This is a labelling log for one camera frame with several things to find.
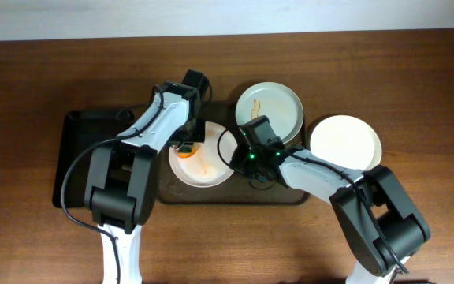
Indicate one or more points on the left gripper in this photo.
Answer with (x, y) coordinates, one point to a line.
(190, 140)

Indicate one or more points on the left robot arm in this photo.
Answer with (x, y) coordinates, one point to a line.
(121, 180)

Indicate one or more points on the black rectangular tray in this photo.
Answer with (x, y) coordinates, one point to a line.
(81, 129)

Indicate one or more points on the brown plastic serving tray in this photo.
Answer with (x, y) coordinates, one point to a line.
(236, 190)

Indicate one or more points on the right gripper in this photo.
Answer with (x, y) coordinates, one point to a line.
(256, 173)

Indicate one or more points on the white plate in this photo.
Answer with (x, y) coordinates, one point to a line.
(346, 141)
(279, 103)
(204, 168)

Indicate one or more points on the green and orange sponge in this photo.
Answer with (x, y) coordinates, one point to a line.
(186, 151)

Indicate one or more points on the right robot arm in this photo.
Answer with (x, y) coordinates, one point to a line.
(381, 224)

